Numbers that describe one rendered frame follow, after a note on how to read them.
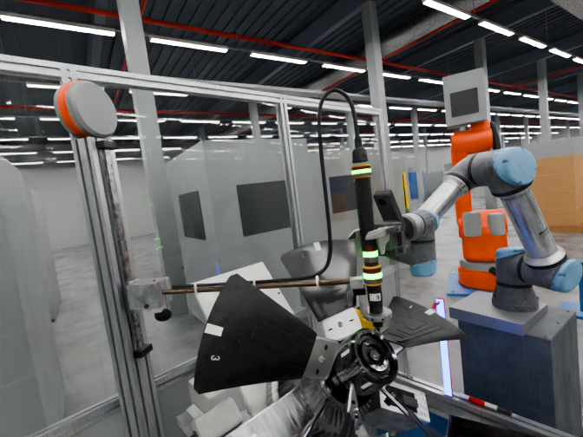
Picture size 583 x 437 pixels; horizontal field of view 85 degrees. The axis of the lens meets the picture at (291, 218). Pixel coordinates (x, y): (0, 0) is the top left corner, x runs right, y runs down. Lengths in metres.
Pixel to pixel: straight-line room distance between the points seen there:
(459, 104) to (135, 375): 4.39
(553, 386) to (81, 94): 1.68
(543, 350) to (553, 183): 7.47
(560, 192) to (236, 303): 8.35
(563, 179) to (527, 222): 7.47
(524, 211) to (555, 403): 0.66
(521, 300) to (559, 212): 7.35
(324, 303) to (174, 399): 0.75
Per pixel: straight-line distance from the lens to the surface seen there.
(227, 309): 0.66
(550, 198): 8.81
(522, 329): 1.38
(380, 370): 0.74
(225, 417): 0.78
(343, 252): 0.91
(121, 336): 1.07
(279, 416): 0.78
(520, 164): 1.16
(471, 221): 4.55
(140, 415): 1.16
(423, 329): 0.95
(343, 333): 0.81
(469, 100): 4.71
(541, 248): 1.31
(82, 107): 1.03
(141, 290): 0.98
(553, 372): 1.44
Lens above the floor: 1.59
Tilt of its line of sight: 5 degrees down
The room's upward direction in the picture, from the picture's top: 7 degrees counter-clockwise
